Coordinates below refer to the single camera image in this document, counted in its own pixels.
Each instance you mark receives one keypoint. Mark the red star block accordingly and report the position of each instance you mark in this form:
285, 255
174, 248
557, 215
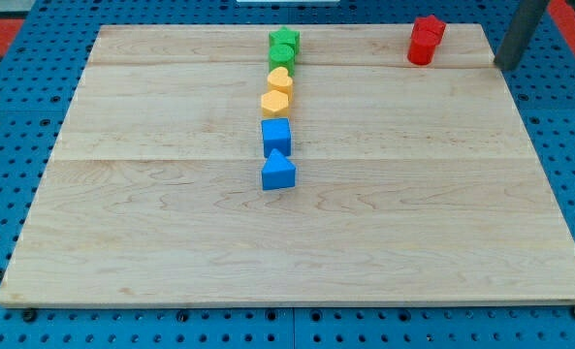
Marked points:
428, 30

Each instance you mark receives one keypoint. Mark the yellow heart block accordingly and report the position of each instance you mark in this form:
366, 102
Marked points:
278, 79

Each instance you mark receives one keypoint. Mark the green star block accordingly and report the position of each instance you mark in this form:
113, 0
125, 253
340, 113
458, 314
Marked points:
286, 36

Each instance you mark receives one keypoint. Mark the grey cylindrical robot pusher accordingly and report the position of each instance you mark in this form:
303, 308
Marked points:
522, 26

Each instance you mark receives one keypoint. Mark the red cylinder block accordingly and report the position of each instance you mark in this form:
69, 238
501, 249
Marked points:
422, 47

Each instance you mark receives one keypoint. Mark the wooden board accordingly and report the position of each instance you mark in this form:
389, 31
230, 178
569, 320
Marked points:
416, 186

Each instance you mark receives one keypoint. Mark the blue triangle block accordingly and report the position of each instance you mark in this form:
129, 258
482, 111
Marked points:
278, 172

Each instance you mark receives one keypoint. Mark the yellow hexagon block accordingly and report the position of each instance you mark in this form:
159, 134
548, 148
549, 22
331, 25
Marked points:
275, 104

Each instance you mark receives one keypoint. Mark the green cylinder block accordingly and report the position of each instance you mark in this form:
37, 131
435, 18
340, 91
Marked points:
282, 56

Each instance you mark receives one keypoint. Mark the blue cube block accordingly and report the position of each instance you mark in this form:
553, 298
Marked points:
276, 134

